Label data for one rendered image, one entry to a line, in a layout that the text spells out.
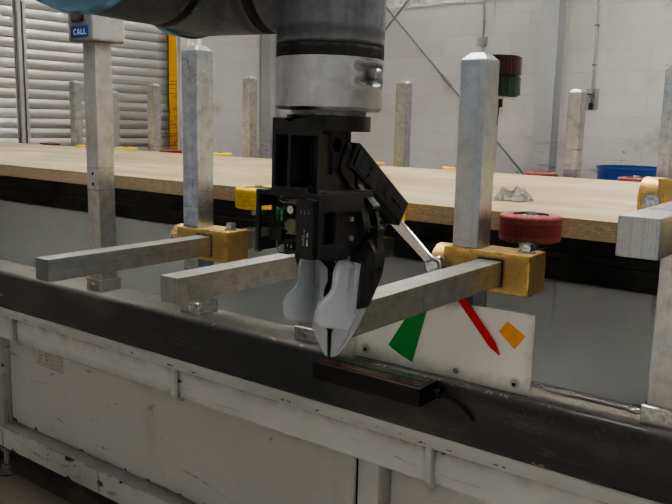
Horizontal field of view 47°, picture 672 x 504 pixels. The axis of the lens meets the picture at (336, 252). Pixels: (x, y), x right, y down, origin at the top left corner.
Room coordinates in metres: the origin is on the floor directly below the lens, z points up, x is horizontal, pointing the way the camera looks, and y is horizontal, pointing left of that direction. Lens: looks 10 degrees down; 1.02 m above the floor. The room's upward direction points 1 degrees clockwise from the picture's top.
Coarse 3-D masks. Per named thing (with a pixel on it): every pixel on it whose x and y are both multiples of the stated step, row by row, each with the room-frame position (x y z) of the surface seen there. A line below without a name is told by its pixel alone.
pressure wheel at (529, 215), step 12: (504, 216) 1.00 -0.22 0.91; (516, 216) 0.99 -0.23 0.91; (528, 216) 0.99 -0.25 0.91; (540, 216) 0.99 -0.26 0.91; (552, 216) 0.99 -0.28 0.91; (504, 228) 1.00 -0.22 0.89; (516, 228) 0.98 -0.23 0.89; (528, 228) 0.98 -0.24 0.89; (540, 228) 0.97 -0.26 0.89; (552, 228) 0.98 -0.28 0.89; (504, 240) 1.00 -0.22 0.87; (516, 240) 0.98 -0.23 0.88; (528, 240) 0.98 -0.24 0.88; (540, 240) 0.97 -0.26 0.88; (552, 240) 0.98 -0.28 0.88
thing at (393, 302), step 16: (432, 272) 0.84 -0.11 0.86; (448, 272) 0.84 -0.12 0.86; (464, 272) 0.84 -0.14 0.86; (480, 272) 0.87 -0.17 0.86; (496, 272) 0.90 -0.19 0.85; (384, 288) 0.75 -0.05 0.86; (400, 288) 0.75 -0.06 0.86; (416, 288) 0.76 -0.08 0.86; (432, 288) 0.78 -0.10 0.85; (448, 288) 0.81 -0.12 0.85; (464, 288) 0.84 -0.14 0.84; (480, 288) 0.87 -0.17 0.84; (384, 304) 0.71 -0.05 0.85; (400, 304) 0.74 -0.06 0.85; (416, 304) 0.76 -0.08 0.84; (432, 304) 0.79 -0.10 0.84; (368, 320) 0.69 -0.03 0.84; (384, 320) 0.71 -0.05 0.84; (400, 320) 0.74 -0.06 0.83; (352, 336) 0.67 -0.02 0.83
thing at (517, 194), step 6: (516, 186) 1.27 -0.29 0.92; (498, 192) 1.26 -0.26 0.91; (504, 192) 1.26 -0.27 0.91; (510, 192) 1.27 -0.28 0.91; (516, 192) 1.27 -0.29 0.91; (522, 192) 1.25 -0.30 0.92; (492, 198) 1.26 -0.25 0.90; (498, 198) 1.25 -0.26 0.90; (504, 198) 1.25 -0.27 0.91; (510, 198) 1.25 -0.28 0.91; (516, 198) 1.23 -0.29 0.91; (522, 198) 1.23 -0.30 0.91; (528, 198) 1.24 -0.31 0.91
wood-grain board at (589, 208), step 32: (0, 160) 2.04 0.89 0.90; (32, 160) 2.07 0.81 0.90; (64, 160) 2.11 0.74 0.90; (128, 160) 2.17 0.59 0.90; (160, 160) 2.21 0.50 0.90; (224, 160) 2.28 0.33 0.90; (256, 160) 2.32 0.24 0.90; (160, 192) 1.54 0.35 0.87; (224, 192) 1.43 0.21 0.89; (416, 192) 1.37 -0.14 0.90; (448, 192) 1.38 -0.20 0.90; (544, 192) 1.43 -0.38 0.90; (576, 192) 1.44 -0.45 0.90; (608, 192) 1.46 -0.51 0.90; (448, 224) 1.15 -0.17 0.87; (576, 224) 1.03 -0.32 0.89; (608, 224) 1.01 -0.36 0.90
